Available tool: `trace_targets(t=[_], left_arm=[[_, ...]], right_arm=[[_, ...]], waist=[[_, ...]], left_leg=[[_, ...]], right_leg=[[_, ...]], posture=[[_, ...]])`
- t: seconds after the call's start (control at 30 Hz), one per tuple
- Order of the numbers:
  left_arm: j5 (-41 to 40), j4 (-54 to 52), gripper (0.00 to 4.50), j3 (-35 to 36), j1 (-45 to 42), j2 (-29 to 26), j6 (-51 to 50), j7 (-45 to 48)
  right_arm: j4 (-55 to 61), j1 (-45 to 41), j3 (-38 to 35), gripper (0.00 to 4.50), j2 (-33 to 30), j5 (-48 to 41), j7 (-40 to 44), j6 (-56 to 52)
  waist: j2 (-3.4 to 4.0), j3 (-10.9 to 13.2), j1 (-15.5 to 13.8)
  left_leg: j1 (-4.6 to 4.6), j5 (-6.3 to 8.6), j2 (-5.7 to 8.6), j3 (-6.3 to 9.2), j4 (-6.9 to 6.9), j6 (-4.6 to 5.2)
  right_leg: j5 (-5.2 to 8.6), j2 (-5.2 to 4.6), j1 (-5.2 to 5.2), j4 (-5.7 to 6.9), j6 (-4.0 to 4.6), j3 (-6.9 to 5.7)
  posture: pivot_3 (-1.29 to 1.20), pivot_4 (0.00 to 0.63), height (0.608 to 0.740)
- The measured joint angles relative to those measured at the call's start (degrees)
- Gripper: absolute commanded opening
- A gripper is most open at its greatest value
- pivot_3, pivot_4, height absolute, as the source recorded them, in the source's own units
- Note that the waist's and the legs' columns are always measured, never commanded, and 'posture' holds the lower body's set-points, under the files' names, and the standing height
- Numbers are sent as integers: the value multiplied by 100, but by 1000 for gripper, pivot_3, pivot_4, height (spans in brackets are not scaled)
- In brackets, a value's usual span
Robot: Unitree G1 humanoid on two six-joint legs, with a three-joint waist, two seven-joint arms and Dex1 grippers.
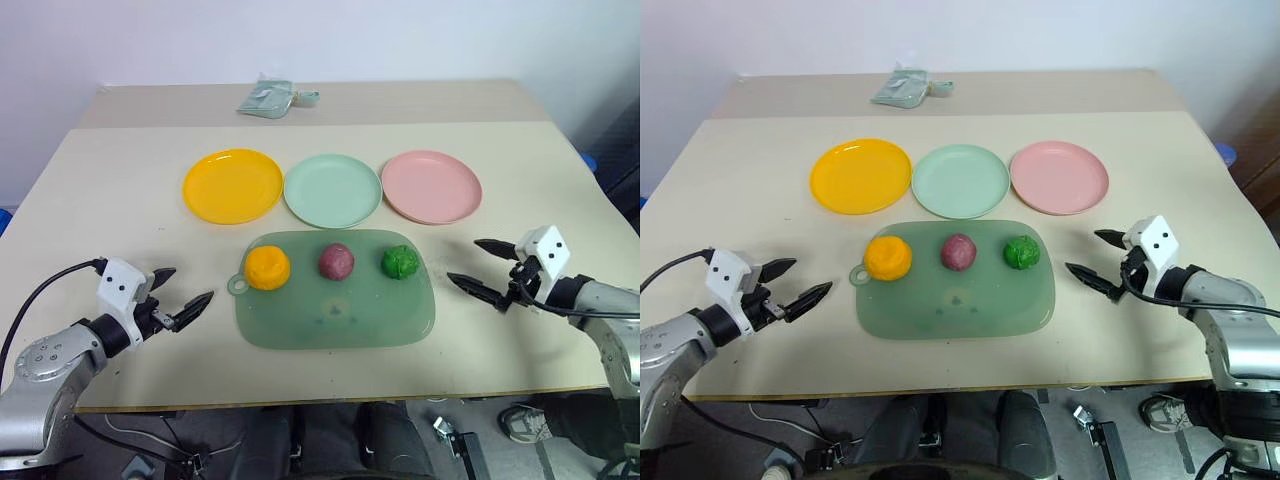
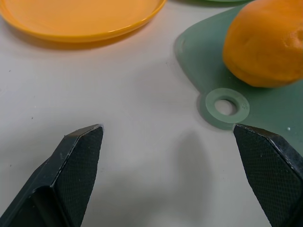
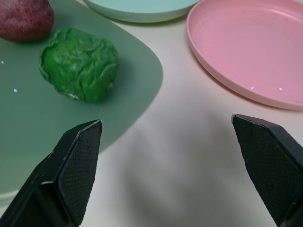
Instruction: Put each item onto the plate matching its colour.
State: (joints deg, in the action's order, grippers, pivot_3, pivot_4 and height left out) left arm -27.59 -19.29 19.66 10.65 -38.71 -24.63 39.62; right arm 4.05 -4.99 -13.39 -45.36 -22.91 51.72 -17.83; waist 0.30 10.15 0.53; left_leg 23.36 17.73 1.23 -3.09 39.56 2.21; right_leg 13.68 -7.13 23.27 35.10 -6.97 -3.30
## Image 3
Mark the pink plate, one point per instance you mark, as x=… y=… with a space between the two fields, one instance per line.
x=248 y=47

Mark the reddish-purple toy potato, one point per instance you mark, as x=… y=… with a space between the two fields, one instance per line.
x=24 y=20

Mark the dark green mat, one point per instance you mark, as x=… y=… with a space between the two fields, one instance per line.
x=28 y=113

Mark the light green plate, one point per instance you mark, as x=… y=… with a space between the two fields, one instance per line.
x=142 y=8

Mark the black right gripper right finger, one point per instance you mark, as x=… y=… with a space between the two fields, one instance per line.
x=272 y=165

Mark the green toy cabbage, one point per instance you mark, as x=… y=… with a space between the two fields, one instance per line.
x=78 y=65

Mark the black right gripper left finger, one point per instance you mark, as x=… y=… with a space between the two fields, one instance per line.
x=59 y=179

